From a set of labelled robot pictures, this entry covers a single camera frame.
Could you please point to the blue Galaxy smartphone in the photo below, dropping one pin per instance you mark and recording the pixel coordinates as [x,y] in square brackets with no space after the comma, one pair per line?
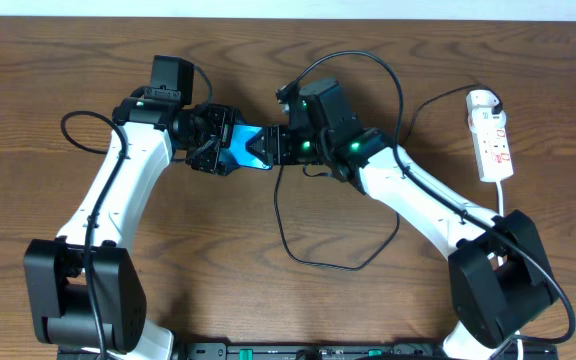
[237,153]

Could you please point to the white USB charger plug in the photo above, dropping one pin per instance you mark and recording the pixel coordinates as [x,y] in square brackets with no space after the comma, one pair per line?
[481,98]

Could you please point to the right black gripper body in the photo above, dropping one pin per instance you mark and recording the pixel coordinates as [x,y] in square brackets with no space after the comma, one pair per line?
[274,145]

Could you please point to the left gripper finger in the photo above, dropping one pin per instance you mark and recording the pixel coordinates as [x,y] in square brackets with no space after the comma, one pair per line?
[236,117]
[226,167]

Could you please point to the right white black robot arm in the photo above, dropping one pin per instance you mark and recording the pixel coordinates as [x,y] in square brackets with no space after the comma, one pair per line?
[500,275]

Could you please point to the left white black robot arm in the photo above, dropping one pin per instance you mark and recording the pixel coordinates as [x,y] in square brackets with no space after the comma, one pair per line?
[83,288]

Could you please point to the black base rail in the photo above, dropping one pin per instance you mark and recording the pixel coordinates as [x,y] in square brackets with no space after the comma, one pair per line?
[221,351]

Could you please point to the white power strip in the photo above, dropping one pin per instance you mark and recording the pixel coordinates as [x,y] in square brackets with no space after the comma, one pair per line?
[491,146]

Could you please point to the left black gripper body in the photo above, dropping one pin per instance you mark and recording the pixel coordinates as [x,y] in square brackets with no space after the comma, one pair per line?
[220,142]

